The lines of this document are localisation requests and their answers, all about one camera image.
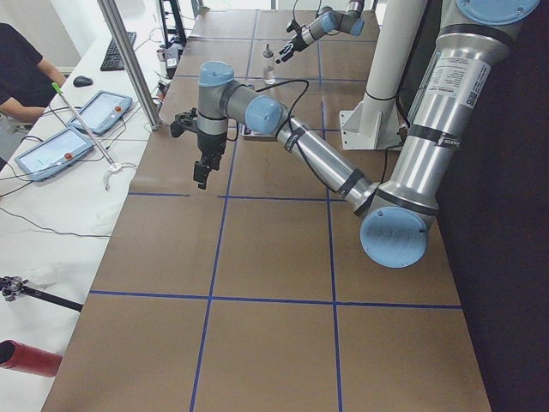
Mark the person in black shirt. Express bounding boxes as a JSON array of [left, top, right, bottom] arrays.
[[1, 23, 66, 124]]

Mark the white digital kitchen scale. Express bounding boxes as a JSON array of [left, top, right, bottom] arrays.
[[238, 124, 276, 142]]

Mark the red cylinder bottle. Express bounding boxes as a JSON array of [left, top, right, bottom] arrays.
[[1, 340, 63, 378]]

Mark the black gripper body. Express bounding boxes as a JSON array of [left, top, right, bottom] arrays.
[[197, 131, 227, 172], [286, 34, 309, 53]]

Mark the metal rod green tip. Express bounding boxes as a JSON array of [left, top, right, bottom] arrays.
[[51, 82, 137, 191]]

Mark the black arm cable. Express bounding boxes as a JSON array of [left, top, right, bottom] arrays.
[[226, 78, 311, 142], [291, 0, 323, 22]]

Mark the black tripod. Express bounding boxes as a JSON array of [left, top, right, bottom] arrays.
[[1, 276, 83, 312]]

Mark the aluminium frame post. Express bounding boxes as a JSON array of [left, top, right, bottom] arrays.
[[98, 0, 162, 130]]

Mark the far blue teach pendant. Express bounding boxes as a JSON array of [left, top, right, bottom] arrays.
[[78, 90, 133, 136]]

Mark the black keyboard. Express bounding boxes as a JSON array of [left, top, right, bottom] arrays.
[[100, 39, 125, 72]]

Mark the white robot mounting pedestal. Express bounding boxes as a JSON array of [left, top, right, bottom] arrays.
[[340, 0, 427, 150]]

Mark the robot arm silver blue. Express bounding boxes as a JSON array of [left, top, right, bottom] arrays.
[[190, 1, 537, 268], [275, 0, 365, 64]]

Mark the blue teach pendant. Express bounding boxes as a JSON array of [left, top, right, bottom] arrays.
[[78, 90, 133, 136], [15, 127, 94, 182]]

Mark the glass sauce bottle metal pourer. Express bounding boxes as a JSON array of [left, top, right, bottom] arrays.
[[262, 43, 276, 85]]

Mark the black computer mouse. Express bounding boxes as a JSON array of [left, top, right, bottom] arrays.
[[73, 76, 94, 88]]

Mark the near blue teach pendant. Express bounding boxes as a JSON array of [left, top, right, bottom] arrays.
[[15, 127, 94, 182]]

